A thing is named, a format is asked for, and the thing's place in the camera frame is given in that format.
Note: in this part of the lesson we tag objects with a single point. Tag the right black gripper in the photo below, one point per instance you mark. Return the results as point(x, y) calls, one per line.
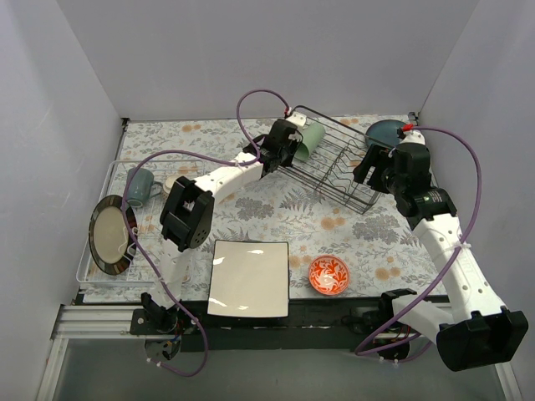
point(372, 168)

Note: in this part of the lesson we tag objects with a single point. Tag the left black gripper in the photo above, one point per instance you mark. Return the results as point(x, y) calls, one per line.
point(288, 139)

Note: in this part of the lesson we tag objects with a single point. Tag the green cup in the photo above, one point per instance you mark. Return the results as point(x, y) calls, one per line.
point(312, 135)

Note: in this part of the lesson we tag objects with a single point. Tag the black wire dish rack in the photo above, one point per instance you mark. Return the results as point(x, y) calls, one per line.
point(329, 169)

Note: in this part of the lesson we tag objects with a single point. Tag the orange patterned bowl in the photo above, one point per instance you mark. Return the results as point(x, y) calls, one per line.
point(328, 275)

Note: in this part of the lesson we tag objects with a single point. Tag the white square plate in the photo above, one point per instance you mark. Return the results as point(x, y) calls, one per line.
point(249, 280)

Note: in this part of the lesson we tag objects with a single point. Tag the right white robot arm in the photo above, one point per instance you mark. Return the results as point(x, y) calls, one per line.
point(479, 330)

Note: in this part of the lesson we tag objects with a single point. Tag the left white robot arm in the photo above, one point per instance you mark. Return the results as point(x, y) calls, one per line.
point(186, 218)

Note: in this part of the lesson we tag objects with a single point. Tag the teal round plate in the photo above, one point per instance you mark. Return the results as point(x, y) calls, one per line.
point(384, 133)

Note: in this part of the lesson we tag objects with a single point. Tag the floral table mat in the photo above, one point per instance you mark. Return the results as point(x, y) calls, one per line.
point(377, 246)

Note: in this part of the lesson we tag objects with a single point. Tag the brown patterned bowl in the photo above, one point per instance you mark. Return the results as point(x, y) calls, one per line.
point(168, 184)

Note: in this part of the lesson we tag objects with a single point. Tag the grey blue mug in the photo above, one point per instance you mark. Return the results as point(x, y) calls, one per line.
point(142, 188)

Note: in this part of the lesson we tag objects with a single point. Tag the black rimmed round plate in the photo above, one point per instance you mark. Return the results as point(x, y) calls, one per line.
point(110, 243)

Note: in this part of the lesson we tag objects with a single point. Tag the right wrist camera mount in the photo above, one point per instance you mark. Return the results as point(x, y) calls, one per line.
point(408, 134)

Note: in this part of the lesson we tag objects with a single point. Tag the white wire dish rack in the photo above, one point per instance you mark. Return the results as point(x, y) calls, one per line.
point(148, 221)

